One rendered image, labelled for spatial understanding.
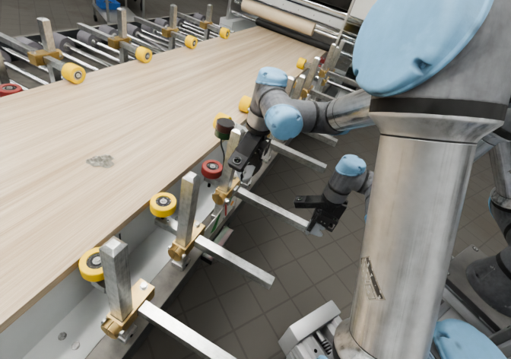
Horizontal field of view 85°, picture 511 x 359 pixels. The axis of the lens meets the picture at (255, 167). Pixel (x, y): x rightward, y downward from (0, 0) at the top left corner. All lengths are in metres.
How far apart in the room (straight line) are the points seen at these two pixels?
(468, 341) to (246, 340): 1.34
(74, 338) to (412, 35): 1.05
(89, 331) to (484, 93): 1.05
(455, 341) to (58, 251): 0.82
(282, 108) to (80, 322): 0.86
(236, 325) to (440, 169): 1.55
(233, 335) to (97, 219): 1.06
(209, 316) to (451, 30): 1.65
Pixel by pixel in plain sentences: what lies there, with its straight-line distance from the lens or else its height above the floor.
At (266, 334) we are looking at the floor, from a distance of 1.77.
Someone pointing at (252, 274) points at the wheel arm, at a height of 0.82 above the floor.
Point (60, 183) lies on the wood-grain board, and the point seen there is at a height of 0.90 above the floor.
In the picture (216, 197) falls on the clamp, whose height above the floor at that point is 0.85.
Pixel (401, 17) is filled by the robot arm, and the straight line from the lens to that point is 0.30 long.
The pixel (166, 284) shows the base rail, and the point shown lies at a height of 0.70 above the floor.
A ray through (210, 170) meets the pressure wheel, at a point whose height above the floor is 0.91.
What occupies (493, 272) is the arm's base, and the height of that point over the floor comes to 1.10.
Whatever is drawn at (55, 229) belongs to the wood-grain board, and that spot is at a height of 0.90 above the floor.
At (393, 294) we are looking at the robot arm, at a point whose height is 1.36.
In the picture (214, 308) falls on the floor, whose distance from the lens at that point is 1.76.
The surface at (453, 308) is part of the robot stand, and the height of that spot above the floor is 0.95.
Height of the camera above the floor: 1.60
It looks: 38 degrees down
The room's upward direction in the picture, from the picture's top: 17 degrees clockwise
